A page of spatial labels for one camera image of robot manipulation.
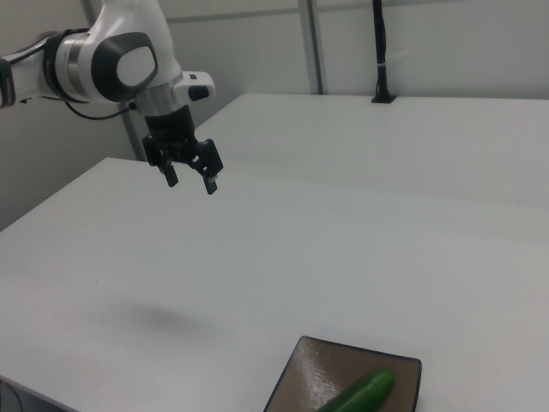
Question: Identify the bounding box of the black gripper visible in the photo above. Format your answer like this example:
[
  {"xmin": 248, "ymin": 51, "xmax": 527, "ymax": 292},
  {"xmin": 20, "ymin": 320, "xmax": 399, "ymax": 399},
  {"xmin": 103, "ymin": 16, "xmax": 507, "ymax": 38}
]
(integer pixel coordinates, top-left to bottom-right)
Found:
[{"xmin": 142, "ymin": 104, "xmax": 226, "ymax": 196}]

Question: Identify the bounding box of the green cucumber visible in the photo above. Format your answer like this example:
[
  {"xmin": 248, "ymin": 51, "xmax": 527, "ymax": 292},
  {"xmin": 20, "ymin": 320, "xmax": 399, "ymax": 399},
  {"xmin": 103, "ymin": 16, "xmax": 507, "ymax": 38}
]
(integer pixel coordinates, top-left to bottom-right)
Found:
[{"xmin": 315, "ymin": 368, "xmax": 397, "ymax": 412}]

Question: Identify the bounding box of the brown square ceramic plate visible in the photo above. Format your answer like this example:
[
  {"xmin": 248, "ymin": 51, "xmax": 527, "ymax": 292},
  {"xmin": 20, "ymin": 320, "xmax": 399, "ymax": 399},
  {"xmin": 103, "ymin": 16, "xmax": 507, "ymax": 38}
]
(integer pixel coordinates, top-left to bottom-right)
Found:
[{"xmin": 262, "ymin": 335, "xmax": 423, "ymax": 412}]

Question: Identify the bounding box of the black pole with white band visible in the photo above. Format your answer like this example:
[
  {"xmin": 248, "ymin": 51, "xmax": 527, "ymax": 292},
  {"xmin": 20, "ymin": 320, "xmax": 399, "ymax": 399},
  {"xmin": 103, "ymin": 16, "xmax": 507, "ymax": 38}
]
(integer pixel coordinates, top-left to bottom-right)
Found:
[{"xmin": 370, "ymin": 0, "xmax": 398, "ymax": 106}]

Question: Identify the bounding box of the grey metal partition post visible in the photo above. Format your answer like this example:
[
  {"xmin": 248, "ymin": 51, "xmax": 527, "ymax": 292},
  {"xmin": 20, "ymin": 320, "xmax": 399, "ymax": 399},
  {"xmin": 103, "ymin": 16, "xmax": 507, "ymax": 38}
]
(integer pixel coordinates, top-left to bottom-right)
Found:
[
  {"xmin": 124, "ymin": 101, "xmax": 147, "ymax": 163},
  {"xmin": 298, "ymin": 0, "xmax": 326, "ymax": 96}
]

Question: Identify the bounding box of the black thin cable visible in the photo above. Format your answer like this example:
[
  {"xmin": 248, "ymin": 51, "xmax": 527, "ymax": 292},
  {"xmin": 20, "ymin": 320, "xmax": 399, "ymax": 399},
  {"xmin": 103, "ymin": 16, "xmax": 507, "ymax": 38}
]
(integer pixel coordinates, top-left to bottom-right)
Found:
[{"xmin": 62, "ymin": 97, "xmax": 139, "ymax": 122}]

